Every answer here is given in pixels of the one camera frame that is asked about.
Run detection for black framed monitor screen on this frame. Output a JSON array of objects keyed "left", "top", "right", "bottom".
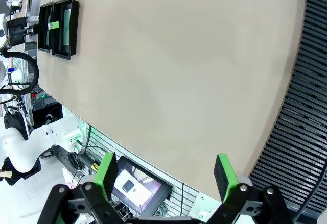
[{"left": 110, "top": 155, "right": 173, "bottom": 216}]

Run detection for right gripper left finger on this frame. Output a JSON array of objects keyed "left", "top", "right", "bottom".
[{"left": 38, "top": 152, "right": 120, "bottom": 224}]

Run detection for black braided cable sleeve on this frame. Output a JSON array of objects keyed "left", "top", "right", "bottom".
[
  {"left": 293, "top": 167, "right": 327, "bottom": 222},
  {"left": 0, "top": 47, "right": 39, "bottom": 96}
]

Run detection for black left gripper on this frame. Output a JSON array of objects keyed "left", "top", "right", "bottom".
[{"left": 6, "top": 18, "right": 60, "bottom": 45}]

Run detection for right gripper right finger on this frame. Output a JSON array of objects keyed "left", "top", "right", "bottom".
[{"left": 208, "top": 153, "right": 292, "bottom": 224}]

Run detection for black plastic ESD tray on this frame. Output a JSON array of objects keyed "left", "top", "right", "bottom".
[
  {"left": 52, "top": 0, "right": 80, "bottom": 61},
  {"left": 37, "top": 1, "right": 55, "bottom": 54}
]

